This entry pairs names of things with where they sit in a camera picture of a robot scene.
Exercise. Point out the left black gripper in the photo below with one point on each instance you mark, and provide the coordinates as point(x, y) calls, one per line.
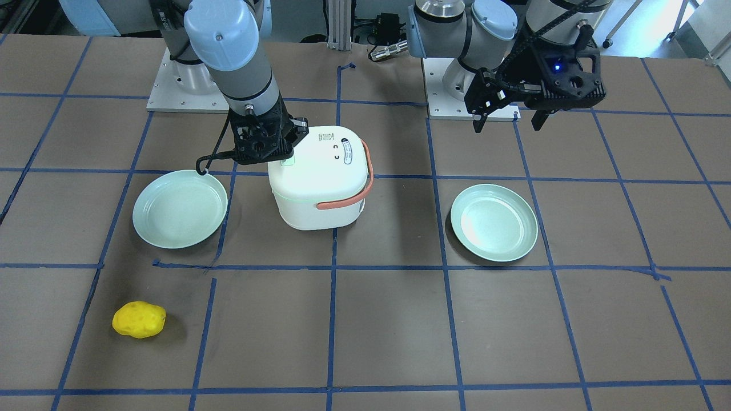
point(521, 69)

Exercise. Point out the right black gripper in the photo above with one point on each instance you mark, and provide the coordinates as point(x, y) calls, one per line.
point(284, 121)

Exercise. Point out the white rice cooker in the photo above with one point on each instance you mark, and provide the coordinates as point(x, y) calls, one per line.
point(329, 183)

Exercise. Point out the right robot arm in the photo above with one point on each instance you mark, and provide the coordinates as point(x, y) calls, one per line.
point(224, 36)

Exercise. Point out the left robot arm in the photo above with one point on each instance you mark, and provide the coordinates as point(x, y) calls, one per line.
point(480, 34)

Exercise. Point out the green plate far side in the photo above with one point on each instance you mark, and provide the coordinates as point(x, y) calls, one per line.
point(494, 223)

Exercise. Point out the metal connector plug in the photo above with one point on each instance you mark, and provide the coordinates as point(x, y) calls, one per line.
point(381, 53)

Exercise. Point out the green plate near potato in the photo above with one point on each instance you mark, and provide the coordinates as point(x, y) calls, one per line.
point(180, 209)

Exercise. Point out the black power adapter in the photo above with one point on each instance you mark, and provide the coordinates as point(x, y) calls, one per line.
point(387, 29)

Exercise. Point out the yellow toy potato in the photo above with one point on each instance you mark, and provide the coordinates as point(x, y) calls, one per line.
point(139, 319)

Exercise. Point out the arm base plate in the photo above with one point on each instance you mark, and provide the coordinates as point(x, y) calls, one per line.
point(446, 83)
point(185, 88)

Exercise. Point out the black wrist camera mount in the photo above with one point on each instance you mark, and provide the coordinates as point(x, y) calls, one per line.
point(571, 74)

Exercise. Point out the aluminium frame post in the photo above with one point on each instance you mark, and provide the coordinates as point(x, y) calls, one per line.
point(339, 27)

